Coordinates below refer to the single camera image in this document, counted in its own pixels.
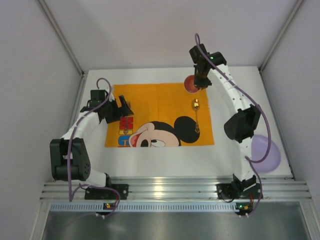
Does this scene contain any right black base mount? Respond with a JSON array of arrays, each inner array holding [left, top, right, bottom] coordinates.
[[216, 183, 262, 202]]

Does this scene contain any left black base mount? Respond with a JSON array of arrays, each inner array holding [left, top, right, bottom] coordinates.
[[84, 184, 129, 200]]

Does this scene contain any red cup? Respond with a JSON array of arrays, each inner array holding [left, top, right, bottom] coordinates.
[[183, 75, 200, 94]]

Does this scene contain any lilac plate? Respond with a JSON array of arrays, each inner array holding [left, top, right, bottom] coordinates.
[[249, 133, 282, 174]]

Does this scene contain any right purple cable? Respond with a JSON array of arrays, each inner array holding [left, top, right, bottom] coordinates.
[[194, 33, 272, 217]]

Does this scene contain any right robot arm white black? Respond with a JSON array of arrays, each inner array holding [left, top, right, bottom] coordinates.
[[189, 43, 261, 193]]

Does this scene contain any gold spoon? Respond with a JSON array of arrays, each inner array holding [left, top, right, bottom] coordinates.
[[191, 98, 200, 133]]

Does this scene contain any perforated cable duct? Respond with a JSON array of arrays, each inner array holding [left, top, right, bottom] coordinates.
[[50, 202, 240, 213]]

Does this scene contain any purple cable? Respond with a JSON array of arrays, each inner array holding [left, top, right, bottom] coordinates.
[[194, 33, 272, 217], [67, 77, 121, 218]]

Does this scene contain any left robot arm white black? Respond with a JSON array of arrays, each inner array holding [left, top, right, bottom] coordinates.
[[49, 89, 134, 188]]

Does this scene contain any orange Mickey Mouse placemat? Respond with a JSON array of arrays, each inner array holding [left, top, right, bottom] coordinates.
[[105, 83, 215, 148]]

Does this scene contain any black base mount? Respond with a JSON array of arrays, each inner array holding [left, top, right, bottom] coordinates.
[[84, 184, 129, 200], [216, 183, 262, 202]]

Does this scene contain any aluminium rail frame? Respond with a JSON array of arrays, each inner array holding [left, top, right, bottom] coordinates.
[[39, 159, 311, 202]]

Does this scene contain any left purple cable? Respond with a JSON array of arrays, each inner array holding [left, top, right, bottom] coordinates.
[[67, 77, 121, 218]]

